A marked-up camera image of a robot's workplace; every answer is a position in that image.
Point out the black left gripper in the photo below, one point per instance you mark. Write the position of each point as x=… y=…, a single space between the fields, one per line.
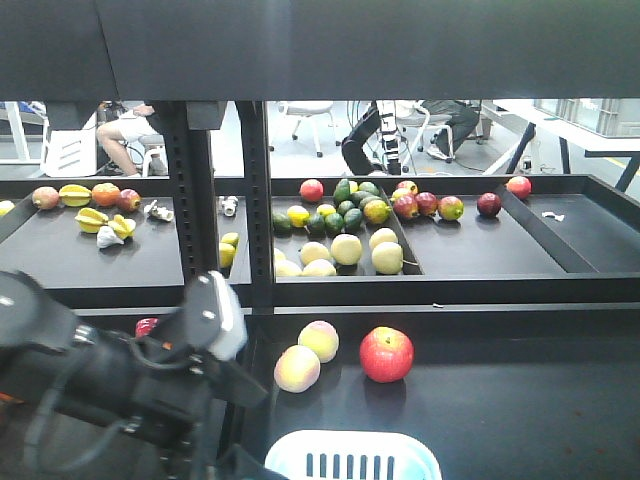
x=177 y=376

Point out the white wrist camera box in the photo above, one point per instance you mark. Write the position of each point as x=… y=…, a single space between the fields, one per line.
x=233 y=333

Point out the light blue plastic basket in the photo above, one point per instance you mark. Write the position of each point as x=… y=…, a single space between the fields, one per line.
x=338 y=454

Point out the black wooden produce stand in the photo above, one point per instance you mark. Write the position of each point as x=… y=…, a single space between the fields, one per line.
x=525 y=328

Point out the pale peach front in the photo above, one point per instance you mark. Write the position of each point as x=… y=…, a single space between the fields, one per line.
x=297 y=369

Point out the red bell pepper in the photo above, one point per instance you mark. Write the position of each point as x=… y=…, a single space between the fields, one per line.
x=145 y=326

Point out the yellow starfruit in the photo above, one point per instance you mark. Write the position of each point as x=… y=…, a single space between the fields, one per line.
x=91 y=220

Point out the pale peach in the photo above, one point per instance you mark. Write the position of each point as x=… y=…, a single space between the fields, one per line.
x=322 y=338
x=297 y=369

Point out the pale peach rear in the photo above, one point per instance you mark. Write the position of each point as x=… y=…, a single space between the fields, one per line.
x=322 y=338

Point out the white office chair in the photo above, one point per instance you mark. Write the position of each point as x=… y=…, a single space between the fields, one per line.
x=305 y=111

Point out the white garlic bulb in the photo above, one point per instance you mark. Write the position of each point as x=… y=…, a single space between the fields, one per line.
x=106 y=237

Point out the black background robot arm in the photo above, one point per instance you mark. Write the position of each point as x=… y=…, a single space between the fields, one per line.
x=381 y=116

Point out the bright red apple right tray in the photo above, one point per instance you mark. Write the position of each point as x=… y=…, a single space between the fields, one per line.
x=386 y=354

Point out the seated person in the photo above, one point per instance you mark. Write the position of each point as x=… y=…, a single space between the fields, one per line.
x=140 y=121

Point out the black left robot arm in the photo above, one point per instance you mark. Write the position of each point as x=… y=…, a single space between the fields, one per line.
x=49 y=352

